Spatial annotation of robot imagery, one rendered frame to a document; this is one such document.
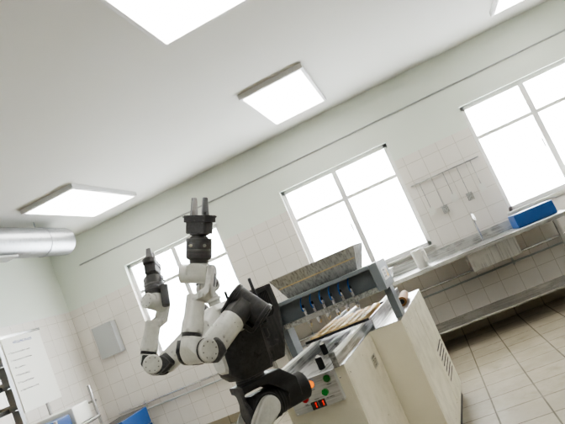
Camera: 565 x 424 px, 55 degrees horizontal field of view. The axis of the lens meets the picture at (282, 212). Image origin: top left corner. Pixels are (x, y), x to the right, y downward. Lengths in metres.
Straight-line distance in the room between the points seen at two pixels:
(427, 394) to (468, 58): 4.42
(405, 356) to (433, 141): 3.77
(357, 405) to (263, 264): 4.35
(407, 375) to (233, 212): 4.13
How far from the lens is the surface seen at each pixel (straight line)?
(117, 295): 7.58
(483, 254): 5.86
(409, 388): 3.22
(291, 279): 3.27
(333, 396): 2.53
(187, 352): 1.82
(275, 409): 2.17
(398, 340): 3.16
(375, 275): 3.11
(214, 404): 7.25
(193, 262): 1.87
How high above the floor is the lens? 1.24
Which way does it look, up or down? 8 degrees up
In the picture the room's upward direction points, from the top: 23 degrees counter-clockwise
